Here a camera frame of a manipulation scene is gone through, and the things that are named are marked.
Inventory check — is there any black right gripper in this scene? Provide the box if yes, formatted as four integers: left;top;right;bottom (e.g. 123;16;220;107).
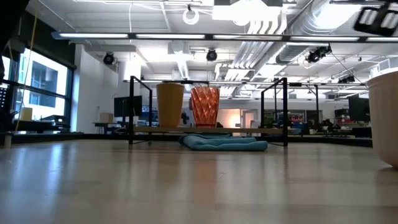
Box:
353;2;398;37

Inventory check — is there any cream ribbed ceramic mug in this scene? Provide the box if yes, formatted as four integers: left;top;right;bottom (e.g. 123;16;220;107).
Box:
366;70;398;169

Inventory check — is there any orange faceted plastic tumbler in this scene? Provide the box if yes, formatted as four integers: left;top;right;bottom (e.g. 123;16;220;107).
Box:
190;86;221;128

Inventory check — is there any yellow plastic cup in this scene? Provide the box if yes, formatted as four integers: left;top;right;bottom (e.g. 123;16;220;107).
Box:
155;82;185;128

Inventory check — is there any black ceiling lamp cluster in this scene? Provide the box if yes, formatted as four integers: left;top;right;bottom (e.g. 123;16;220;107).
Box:
305;45;333;63

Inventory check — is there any large black monitor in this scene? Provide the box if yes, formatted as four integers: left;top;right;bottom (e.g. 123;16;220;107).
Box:
348;96;371;123

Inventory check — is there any blue folded towel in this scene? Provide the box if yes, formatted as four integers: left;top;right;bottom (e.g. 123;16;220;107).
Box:
178;133;269;152

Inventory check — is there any black computer monitor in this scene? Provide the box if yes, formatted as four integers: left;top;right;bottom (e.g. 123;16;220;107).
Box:
113;95;143;118

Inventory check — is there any long ceiling light bar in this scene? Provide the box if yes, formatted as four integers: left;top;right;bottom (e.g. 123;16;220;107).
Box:
51;30;398;44

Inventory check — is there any brown cardboard box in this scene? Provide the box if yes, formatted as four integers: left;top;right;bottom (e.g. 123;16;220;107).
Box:
99;112;114;124

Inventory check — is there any black case on desk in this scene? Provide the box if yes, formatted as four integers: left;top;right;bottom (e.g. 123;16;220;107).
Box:
40;114;68;126

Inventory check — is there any large window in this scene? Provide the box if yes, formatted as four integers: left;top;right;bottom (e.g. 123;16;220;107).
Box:
1;46;75;131

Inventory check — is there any black desk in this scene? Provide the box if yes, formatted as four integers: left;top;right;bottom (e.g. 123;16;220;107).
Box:
0;120;71;135

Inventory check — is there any yellow box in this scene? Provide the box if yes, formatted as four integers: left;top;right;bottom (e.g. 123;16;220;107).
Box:
20;107;34;121

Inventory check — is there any black frame wooden shelf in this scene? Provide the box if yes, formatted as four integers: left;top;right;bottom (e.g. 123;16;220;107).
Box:
128;75;289;147

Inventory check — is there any white ceiling ring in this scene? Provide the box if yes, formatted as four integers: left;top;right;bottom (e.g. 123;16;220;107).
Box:
182;7;200;26

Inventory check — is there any yellow hanging cable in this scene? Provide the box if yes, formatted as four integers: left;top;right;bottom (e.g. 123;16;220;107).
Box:
14;14;38;131

